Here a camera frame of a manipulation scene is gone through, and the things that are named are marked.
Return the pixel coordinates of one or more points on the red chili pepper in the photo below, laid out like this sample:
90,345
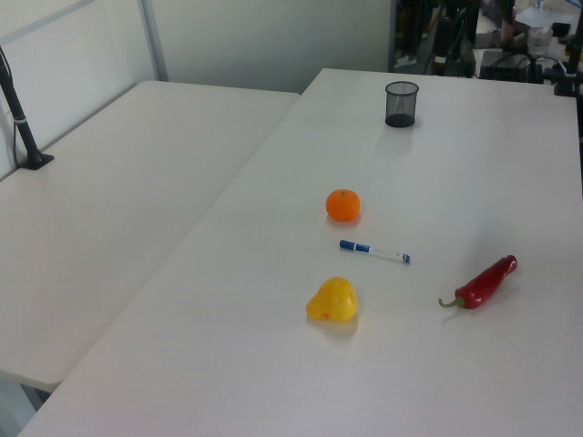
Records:
485,282

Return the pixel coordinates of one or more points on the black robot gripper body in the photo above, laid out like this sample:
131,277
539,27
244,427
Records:
446,36

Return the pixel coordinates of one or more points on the grey partition corner post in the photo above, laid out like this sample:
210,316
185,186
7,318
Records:
155,41

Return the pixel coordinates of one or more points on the black pole with base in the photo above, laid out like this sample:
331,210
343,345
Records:
20,123

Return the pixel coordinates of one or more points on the blue and white marker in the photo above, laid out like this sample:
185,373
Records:
375,251

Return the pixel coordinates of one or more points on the clear plastic cup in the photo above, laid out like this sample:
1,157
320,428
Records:
540,38

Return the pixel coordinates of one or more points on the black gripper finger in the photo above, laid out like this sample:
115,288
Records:
455,65
439,65

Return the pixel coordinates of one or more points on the white sneaker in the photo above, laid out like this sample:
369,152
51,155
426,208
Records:
405,60

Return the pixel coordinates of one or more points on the black camera clamp stand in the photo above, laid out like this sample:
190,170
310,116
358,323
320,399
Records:
569,68

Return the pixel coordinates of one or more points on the black mesh pen cup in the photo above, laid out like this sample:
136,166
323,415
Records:
401,104

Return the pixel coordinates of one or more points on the black box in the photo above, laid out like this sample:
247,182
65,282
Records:
505,66

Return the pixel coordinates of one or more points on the orange mandarin fruit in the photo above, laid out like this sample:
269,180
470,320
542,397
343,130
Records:
343,206

